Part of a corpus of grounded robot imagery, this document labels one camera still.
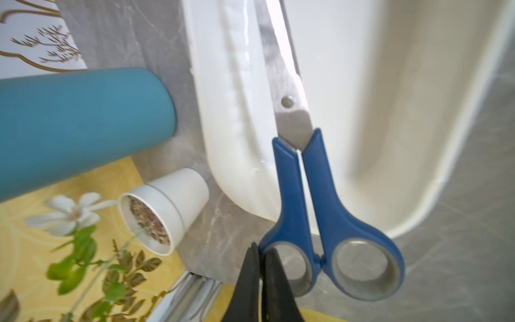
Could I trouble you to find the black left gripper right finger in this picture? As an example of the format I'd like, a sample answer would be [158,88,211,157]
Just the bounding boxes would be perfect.
[261,248,304,322]

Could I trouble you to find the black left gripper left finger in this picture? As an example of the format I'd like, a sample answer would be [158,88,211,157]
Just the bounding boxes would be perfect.
[222,242,260,322]

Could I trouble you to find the blue grey handled scissors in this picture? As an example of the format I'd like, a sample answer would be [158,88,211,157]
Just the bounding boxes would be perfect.
[255,1,405,302]

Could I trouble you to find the white plastic storage box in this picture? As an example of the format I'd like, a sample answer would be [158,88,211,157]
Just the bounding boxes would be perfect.
[183,1,514,238]

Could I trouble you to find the white artificial tulip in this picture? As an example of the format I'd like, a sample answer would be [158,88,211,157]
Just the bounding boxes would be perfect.
[25,193,127,295]

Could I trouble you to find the teal cylindrical vase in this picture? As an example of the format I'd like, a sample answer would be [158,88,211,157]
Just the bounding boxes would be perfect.
[1,68,176,201]

